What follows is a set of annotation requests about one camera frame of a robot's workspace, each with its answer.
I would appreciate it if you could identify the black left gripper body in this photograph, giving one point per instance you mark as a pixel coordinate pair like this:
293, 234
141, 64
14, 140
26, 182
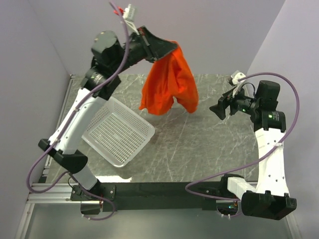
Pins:
138, 50

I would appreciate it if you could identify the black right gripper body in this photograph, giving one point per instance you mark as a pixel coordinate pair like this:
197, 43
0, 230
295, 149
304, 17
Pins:
239, 102

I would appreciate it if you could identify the orange t-shirt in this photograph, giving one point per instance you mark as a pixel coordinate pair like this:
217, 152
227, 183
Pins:
170, 79

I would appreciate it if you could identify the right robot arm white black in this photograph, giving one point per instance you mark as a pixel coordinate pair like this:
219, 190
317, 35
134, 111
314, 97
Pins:
270, 199

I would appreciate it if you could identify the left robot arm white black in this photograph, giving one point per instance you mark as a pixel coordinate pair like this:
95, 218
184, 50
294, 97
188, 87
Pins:
110, 58

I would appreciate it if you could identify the white perforated plastic basket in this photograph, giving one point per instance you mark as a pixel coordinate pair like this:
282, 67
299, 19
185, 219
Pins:
118, 133

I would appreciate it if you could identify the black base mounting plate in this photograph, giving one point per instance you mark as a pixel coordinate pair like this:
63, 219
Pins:
152, 196

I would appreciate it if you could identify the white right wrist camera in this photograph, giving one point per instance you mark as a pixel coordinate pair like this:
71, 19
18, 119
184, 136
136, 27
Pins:
237, 81

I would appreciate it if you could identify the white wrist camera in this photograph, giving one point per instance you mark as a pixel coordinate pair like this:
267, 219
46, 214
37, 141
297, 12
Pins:
128, 15
237, 81

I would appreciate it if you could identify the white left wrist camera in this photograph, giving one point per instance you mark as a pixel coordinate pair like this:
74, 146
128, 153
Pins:
128, 15

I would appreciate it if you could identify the aluminium frame rail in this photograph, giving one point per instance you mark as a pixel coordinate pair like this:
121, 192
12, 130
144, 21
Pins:
59, 194

